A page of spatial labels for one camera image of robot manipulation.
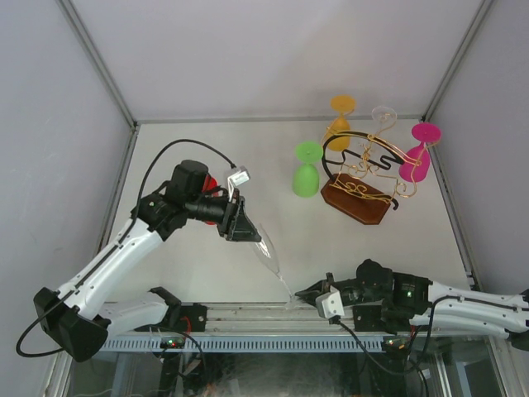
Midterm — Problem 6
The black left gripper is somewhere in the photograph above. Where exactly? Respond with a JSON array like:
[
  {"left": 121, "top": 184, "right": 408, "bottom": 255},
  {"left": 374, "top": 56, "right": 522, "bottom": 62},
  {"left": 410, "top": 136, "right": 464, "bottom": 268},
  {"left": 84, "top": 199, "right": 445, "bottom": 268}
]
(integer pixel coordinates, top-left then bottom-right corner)
[{"left": 186, "top": 188, "right": 261, "bottom": 244}]

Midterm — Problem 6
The clear wine glass front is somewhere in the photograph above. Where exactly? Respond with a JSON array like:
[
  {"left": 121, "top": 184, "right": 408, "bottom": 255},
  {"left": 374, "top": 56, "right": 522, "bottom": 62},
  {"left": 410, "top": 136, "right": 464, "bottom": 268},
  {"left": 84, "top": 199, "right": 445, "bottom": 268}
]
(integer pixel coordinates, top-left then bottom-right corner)
[{"left": 252, "top": 223, "right": 300, "bottom": 310}]

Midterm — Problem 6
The clear wine glass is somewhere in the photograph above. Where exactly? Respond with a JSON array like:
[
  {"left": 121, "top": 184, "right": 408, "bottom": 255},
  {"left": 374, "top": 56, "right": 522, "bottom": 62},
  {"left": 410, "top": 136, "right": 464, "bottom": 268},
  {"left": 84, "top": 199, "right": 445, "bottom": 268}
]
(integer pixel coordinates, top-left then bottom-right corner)
[
  {"left": 371, "top": 106, "right": 398, "bottom": 137},
  {"left": 252, "top": 223, "right": 300, "bottom": 310}
]

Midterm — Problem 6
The red wine glass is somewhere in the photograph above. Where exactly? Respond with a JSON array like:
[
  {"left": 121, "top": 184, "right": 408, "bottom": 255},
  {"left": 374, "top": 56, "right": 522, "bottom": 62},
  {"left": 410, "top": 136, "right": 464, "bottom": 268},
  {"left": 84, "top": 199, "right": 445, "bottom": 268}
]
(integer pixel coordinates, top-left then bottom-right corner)
[{"left": 202, "top": 175, "right": 220, "bottom": 227}]

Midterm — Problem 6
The green wine glass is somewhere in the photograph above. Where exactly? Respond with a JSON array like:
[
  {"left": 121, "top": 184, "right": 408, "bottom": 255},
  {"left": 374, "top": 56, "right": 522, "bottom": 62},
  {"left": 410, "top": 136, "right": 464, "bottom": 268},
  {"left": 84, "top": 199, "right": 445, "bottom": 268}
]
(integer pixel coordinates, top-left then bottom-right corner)
[{"left": 292, "top": 141, "right": 323, "bottom": 198}]

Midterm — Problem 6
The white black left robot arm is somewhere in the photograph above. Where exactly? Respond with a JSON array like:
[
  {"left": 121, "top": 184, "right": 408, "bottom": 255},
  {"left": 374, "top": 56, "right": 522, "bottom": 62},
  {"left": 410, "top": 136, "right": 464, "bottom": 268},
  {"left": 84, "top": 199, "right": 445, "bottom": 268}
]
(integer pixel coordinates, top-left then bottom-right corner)
[{"left": 33, "top": 160, "right": 261, "bottom": 362}]

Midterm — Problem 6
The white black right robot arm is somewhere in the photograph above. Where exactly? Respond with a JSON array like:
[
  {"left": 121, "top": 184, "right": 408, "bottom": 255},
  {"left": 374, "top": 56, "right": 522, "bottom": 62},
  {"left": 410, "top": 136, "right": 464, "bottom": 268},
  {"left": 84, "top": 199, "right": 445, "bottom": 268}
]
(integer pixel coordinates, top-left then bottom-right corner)
[{"left": 294, "top": 259, "right": 528, "bottom": 352}]

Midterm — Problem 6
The brown wooden rack base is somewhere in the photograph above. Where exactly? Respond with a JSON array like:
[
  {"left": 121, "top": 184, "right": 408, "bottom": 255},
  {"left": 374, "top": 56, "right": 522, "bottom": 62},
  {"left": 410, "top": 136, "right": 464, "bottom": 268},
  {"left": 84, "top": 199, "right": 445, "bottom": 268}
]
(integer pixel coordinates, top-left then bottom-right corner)
[{"left": 321, "top": 179, "right": 390, "bottom": 225}]

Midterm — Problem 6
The pink wine glass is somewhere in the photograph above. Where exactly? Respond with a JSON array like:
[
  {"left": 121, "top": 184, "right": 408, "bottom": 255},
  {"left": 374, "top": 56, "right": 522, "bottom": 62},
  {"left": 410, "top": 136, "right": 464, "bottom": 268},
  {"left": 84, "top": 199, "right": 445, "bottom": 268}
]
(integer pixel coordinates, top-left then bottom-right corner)
[{"left": 398, "top": 122, "right": 442, "bottom": 183}]

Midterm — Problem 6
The yellow wine glass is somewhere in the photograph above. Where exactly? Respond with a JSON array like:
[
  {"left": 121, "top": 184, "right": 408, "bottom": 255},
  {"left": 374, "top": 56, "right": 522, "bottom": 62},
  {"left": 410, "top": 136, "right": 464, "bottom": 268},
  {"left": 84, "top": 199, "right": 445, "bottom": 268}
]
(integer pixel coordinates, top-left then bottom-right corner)
[{"left": 324, "top": 94, "right": 356, "bottom": 151}]

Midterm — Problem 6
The clear wine glass back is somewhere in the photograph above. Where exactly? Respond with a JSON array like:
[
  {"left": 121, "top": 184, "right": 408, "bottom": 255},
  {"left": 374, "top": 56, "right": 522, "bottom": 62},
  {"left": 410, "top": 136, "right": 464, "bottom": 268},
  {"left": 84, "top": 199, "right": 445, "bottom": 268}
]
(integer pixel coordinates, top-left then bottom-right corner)
[{"left": 371, "top": 106, "right": 398, "bottom": 137}]

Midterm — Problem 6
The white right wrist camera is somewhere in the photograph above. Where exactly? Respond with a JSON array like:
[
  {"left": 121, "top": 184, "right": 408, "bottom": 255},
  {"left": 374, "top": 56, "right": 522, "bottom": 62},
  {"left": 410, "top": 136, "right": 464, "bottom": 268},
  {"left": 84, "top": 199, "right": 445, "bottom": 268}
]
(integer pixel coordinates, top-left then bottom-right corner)
[{"left": 315, "top": 287, "right": 345, "bottom": 319}]

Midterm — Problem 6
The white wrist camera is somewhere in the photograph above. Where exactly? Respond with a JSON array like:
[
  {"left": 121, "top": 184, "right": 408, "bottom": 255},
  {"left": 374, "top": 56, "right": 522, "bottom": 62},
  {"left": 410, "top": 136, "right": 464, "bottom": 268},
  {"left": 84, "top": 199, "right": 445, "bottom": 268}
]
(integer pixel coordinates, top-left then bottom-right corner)
[
  {"left": 226, "top": 166, "right": 250, "bottom": 203},
  {"left": 315, "top": 287, "right": 345, "bottom": 319}
]

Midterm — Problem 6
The aluminium mounting rail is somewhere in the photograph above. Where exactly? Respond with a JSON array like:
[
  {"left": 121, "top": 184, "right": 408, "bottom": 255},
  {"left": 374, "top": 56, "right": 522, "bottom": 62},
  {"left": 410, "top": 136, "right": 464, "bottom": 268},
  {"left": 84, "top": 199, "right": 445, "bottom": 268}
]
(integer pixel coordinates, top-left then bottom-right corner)
[{"left": 102, "top": 301, "right": 389, "bottom": 335}]

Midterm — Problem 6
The black right camera cable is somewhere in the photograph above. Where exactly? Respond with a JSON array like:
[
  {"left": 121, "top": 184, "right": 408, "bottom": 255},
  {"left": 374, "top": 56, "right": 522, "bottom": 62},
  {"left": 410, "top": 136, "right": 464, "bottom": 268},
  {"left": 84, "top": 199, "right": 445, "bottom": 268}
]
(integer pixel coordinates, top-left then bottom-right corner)
[{"left": 336, "top": 295, "right": 455, "bottom": 375}]

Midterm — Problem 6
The black camera cable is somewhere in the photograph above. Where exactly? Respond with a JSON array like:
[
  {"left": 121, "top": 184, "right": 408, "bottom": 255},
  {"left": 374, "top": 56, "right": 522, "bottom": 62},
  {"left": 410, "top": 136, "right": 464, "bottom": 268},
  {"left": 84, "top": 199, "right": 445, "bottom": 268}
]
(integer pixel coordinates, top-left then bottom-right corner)
[
  {"left": 16, "top": 138, "right": 239, "bottom": 359},
  {"left": 336, "top": 295, "right": 455, "bottom": 375}
]

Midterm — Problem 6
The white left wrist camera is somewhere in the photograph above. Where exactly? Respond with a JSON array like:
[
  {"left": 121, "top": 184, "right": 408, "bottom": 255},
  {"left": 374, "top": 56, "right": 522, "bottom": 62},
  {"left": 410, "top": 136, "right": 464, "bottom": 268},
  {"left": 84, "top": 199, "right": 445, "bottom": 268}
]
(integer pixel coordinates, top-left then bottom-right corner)
[{"left": 226, "top": 166, "right": 250, "bottom": 203}]

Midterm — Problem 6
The blue slotted cable duct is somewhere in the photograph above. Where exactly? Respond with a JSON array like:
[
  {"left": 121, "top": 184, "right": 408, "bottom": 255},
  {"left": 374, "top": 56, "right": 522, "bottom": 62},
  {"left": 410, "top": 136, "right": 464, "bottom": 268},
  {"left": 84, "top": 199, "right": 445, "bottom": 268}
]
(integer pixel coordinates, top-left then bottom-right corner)
[{"left": 101, "top": 333, "right": 384, "bottom": 353}]

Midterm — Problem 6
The black left camera cable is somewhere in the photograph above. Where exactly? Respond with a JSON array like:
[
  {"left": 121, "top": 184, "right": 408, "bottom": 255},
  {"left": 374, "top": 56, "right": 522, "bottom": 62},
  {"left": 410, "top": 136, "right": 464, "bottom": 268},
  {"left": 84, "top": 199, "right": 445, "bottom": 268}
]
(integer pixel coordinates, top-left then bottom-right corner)
[{"left": 16, "top": 138, "right": 239, "bottom": 359}]

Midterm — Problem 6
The gold wire glass rack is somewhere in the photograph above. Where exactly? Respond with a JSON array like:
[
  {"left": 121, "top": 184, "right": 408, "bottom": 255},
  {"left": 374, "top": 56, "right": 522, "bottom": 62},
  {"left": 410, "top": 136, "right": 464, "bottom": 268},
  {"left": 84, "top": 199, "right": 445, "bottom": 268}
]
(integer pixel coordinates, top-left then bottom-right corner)
[{"left": 322, "top": 129, "right": 418, "bottom": 208}]

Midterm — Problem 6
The black metal rack ring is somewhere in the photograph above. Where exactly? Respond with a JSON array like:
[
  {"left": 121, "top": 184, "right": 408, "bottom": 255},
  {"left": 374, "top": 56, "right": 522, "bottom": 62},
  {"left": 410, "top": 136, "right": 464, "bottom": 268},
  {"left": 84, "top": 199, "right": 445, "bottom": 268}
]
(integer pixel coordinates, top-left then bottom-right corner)
[{"left": 322, "top": 131, "right": 404, "bottom": 210}]

